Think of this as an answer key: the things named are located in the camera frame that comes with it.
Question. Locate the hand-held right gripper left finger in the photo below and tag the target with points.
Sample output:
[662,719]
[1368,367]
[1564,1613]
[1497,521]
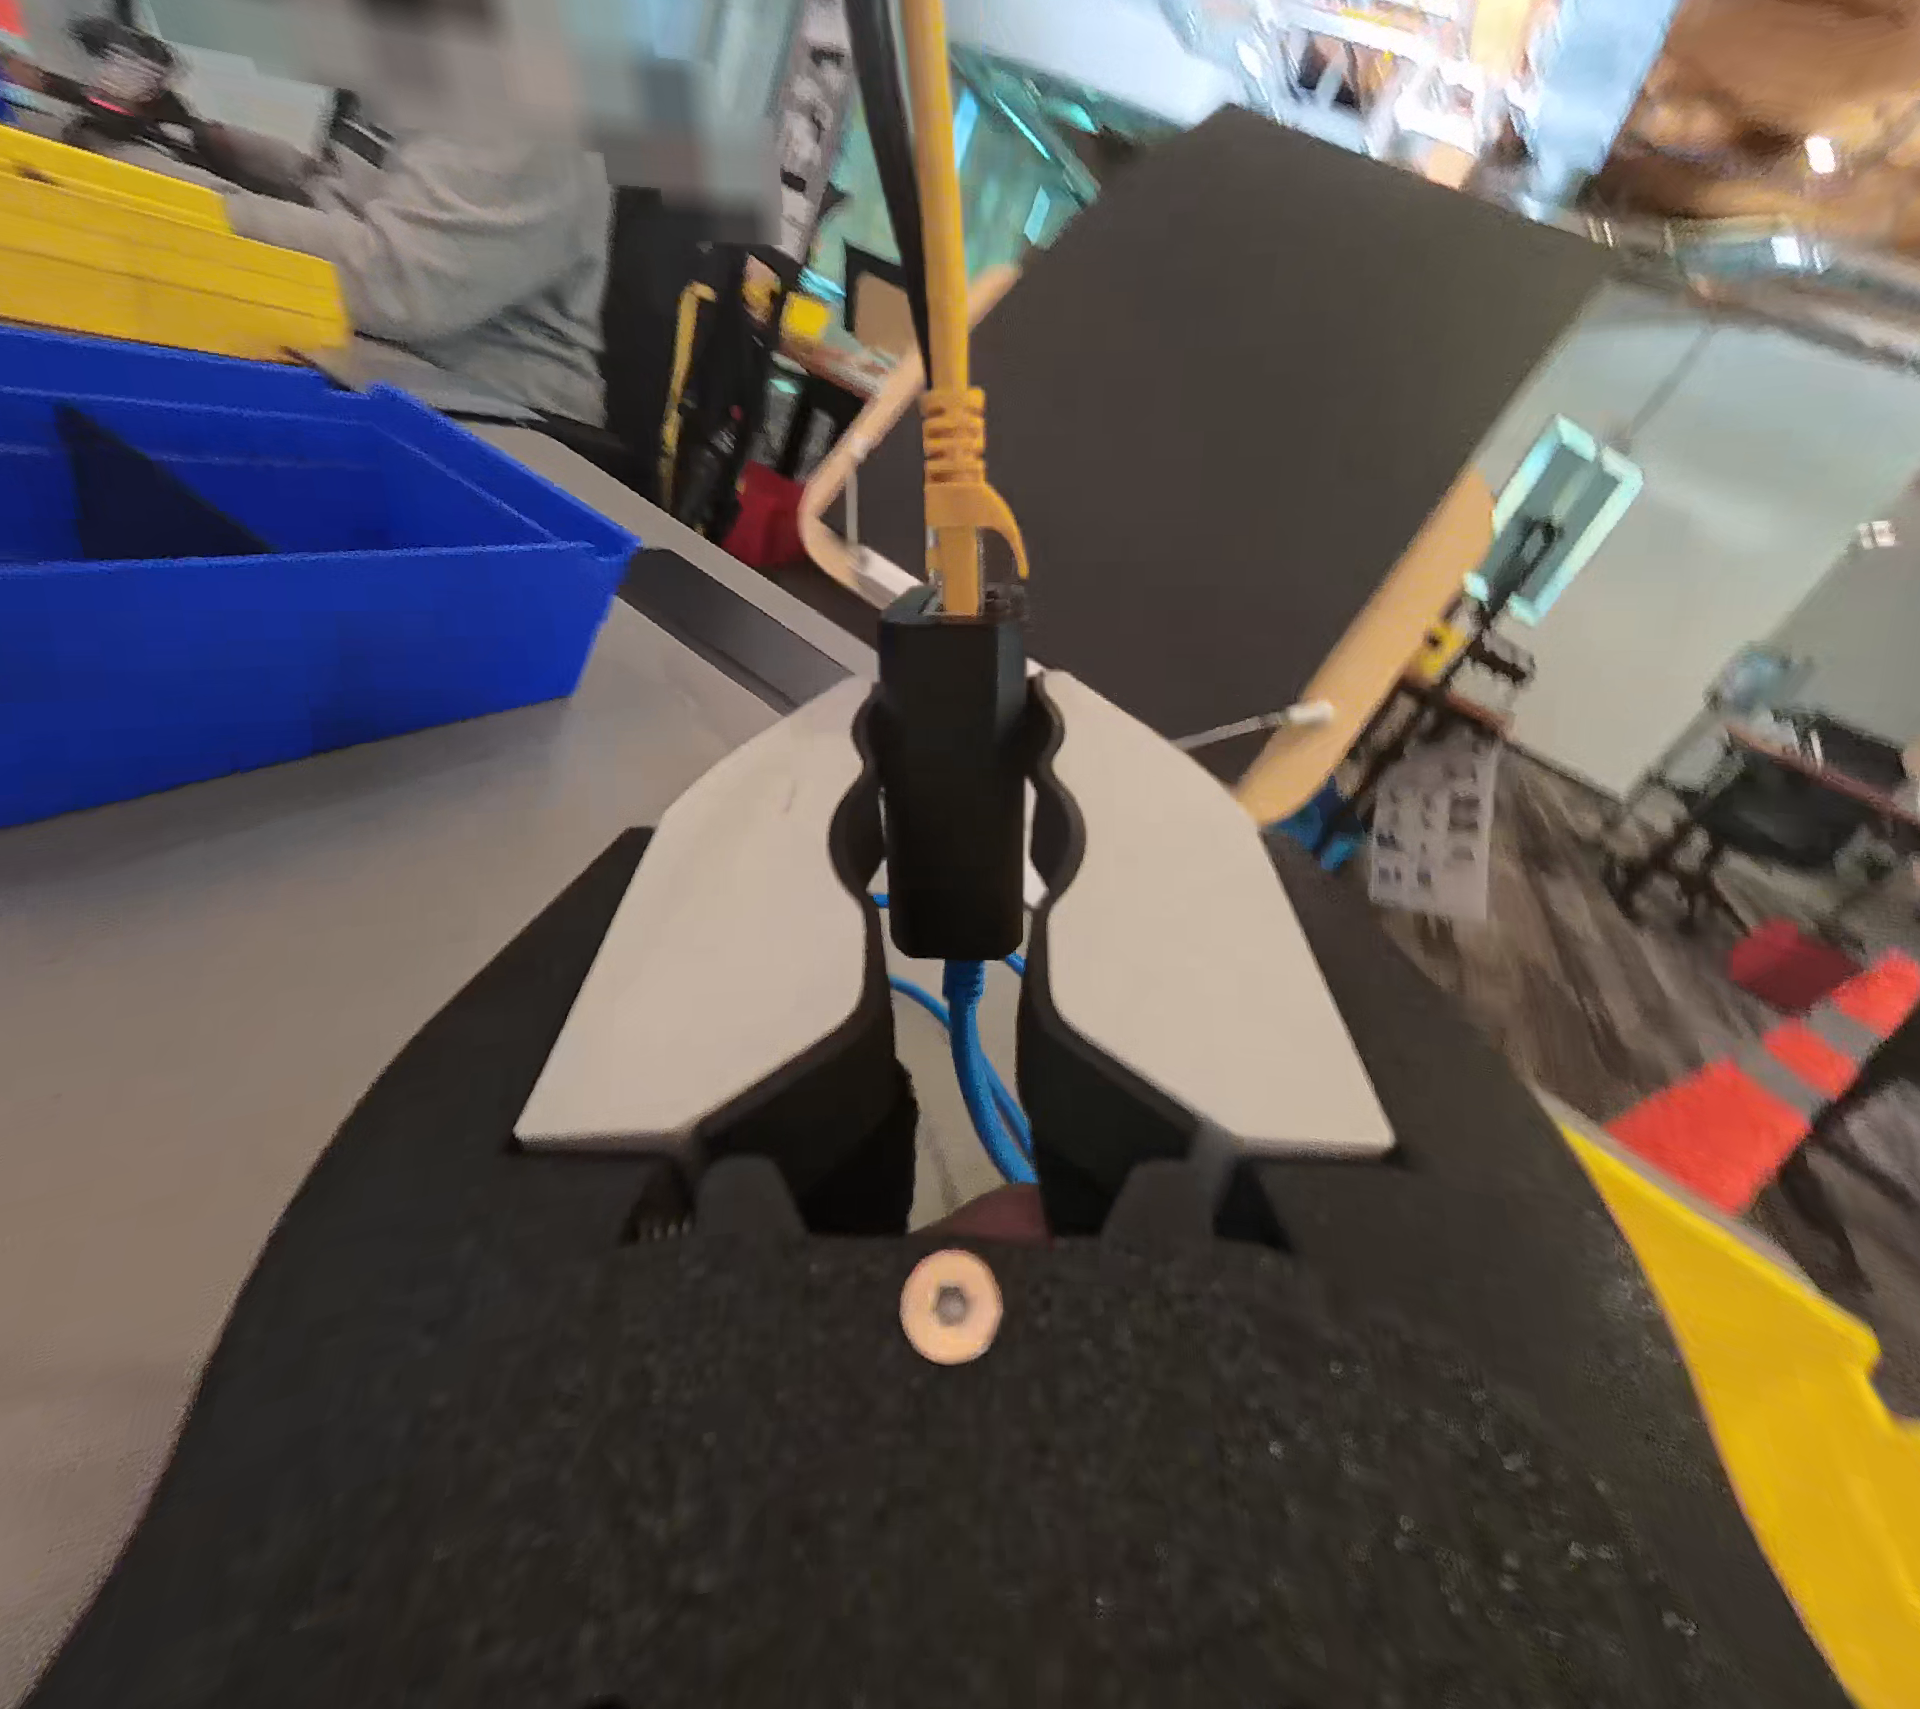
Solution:
[705,974]

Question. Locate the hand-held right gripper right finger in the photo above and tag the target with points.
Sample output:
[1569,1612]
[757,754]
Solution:
[1201,974]

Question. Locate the black ethernet adapter box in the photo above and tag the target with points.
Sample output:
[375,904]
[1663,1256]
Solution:
[952,779]

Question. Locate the blue plastic storage bin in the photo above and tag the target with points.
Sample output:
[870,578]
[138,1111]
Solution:
[301,659]

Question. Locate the white printed paper sheet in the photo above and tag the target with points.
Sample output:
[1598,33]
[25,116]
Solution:
[1432,824]

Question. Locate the orange traffic cone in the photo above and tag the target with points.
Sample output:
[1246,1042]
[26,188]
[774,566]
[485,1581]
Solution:
[1724,1125]

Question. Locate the wooden table black legs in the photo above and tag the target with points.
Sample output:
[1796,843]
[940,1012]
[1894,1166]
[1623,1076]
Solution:
[1800,765]

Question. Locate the black bin divider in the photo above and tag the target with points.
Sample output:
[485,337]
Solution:
[134,494]

